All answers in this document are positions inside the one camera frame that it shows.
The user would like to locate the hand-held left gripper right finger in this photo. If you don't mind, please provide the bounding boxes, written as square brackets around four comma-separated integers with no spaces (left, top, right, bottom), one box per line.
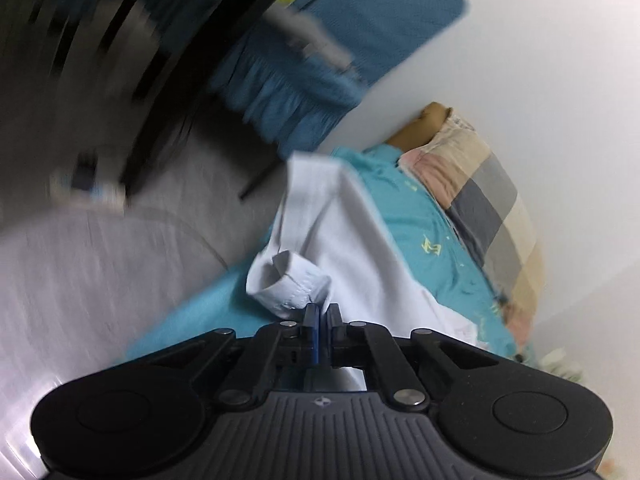
[327,304,501,411]

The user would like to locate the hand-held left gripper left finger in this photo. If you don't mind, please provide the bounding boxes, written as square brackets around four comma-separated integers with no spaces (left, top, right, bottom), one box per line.
[145,305,321,407]

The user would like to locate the white printed shirt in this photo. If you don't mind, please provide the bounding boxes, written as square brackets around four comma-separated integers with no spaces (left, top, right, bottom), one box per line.
[246,152,481,393]

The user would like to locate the bed with teal sheet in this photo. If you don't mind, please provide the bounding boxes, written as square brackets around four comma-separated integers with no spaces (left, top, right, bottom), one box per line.
[122,145,521,361]

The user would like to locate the plaid pillow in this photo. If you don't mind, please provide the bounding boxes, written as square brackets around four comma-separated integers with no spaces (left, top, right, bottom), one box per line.
[397,107,545,348]

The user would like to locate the brown pillow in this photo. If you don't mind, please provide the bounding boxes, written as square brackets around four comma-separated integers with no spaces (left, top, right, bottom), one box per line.
[387,102,453,156]

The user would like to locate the green fleece blanket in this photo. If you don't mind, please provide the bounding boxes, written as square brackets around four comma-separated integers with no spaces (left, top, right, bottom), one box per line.
[537,347,586,381]

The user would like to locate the blurred white blue object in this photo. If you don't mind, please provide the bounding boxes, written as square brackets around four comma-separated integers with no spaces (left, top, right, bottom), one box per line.
[50,155,128,213]

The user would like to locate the grey cloth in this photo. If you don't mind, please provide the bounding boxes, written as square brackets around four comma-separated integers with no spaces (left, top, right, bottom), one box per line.
[265,7,358,73]

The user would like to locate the wooden table with black legs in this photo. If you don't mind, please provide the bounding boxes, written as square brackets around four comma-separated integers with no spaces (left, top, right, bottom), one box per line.
[120,0,311,201]

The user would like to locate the blue covered chair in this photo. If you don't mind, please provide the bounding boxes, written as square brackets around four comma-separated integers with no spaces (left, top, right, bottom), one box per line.
[210,0,468,153]

